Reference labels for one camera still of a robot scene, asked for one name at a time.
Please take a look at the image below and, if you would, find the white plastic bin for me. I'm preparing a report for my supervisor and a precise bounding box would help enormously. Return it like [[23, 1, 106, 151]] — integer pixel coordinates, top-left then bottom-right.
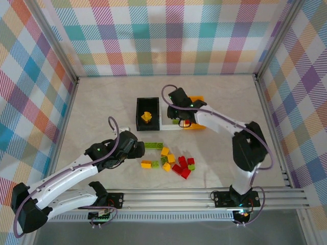
[[158, 101, 184, 131]]

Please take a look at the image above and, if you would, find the orange plastic bin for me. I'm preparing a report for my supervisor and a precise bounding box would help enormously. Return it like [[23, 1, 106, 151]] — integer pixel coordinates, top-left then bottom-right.
[[180, 95, 207, 131]]

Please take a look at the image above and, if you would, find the black plastic bin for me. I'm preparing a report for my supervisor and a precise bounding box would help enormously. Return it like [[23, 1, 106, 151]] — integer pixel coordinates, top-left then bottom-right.
[[136, 96, 161, 132]]

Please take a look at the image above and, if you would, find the green circuit board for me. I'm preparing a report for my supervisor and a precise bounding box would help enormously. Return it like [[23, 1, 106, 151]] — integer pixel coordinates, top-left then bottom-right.
[[88, 209, 114, 222]]

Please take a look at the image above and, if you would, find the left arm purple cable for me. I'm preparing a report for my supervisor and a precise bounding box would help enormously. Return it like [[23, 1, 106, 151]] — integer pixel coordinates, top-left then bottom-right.
[[14, 116, 121, 238]]

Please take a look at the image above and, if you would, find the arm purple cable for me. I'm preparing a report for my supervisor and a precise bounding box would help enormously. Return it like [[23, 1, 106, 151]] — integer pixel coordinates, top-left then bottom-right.
[[14, 116, 121, 238], [161, 85, 274, 225]]

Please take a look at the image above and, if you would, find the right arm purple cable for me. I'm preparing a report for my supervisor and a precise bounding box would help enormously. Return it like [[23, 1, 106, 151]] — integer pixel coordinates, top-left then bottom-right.
[[161, 85, 274, 225]]

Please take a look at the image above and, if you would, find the thin aluminium back rail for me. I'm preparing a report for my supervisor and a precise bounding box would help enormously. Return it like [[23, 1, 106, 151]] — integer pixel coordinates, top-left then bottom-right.
[[76, 73, 258, 78]]

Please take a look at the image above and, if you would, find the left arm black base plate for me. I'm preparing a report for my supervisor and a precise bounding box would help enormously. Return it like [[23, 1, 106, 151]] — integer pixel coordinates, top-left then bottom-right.
[[84, 191, 125, 210]]

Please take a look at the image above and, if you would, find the wide aluminium mounting rail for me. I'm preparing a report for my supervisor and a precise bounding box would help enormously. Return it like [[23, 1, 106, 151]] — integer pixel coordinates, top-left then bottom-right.
[[28, 188, 310, 212]]

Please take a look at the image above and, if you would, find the aluminium side rail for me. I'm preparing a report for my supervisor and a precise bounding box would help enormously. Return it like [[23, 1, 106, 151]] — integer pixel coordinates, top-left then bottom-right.
[[254, 73, 294, 188], [43, 76, 80, 192]]

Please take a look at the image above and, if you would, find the grey slotted cable duct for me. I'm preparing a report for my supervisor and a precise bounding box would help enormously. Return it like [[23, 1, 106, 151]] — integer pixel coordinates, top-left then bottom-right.
[[40, 213, 236, 223]]

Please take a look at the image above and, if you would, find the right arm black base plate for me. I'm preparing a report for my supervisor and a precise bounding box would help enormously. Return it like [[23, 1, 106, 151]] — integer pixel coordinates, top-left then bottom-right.
[[213, 190, 262, 208]]

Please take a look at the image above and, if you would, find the aluminium frame post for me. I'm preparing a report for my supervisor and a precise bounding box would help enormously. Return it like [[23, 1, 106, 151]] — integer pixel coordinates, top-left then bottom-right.
[[255, 0, 306, 80], [25, 0, 79, 82]]

